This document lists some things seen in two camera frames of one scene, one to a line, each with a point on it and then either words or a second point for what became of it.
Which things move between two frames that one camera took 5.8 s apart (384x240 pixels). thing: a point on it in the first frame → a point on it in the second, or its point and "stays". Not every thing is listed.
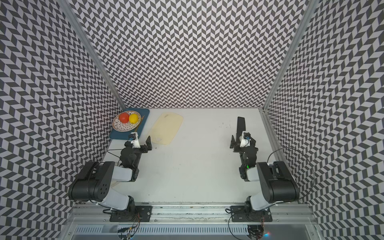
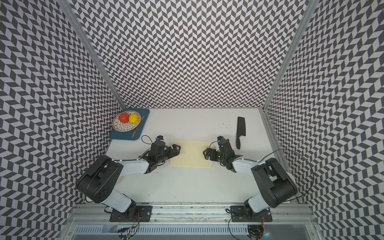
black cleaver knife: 240,127 stays
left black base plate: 141,213 stays
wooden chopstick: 135,130 stays
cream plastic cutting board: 165,127 → 191,154
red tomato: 124,117 stays
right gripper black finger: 232,142 → 206,153
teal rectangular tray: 144,112 stays
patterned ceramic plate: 126,121 stays
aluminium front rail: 285,213 stays
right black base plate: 239,213 stays
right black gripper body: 237,148 → 217,156
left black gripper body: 143,149 → 167,154
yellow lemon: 133,118 stays
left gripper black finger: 148,143 → 176,149
